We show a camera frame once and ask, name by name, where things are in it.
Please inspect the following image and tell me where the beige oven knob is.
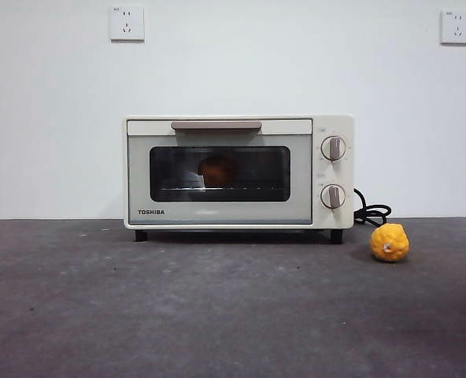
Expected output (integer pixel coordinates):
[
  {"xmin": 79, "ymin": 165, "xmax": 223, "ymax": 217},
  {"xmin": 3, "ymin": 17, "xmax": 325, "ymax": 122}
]
[
  {"xmin": 320, "ymin": 135, "xmax": 347, "ymax": 161},
  {"xmin": 320, "ymin": 183, "xmax": 347, "ymax": 209}
]

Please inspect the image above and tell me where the brown potato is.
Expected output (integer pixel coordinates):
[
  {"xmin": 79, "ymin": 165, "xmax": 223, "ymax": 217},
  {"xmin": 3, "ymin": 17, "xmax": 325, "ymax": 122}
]
[{"xmin": 198, "ymin": 155, "xmax": 237, "ymax": 188}]

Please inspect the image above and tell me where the white wall socket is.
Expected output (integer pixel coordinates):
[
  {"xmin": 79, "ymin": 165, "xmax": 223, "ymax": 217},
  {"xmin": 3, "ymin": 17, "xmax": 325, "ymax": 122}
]
[
  {"xmin": 439, "ymin": 9, "xmax": 466, "ymax": 46},
  {"xmin": 110, "ymin": 5, "xmax": 145, "ymax": 43}
]

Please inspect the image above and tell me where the yellow bumpy squash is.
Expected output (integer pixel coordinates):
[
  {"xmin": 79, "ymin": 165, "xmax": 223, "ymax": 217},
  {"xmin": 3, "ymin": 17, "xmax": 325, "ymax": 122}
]
[{"xmin": 370, "ymin": 222, "xmax": 411, "ymax": 264}]

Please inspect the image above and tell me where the black oven power cable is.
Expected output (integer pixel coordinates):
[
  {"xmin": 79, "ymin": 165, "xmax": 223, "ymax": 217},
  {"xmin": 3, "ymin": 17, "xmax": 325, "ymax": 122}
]
[{"xmin": 352, "ymin": 187, "xmax": 392, "ymax": 226}]

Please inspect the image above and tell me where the cream Toshiba toaster oven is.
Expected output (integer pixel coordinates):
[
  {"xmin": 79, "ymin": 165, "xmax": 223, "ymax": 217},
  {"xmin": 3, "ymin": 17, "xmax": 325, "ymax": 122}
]
[{"xmin": 122, "ymin": 113, "xmax": 354, "ymax": 244}]

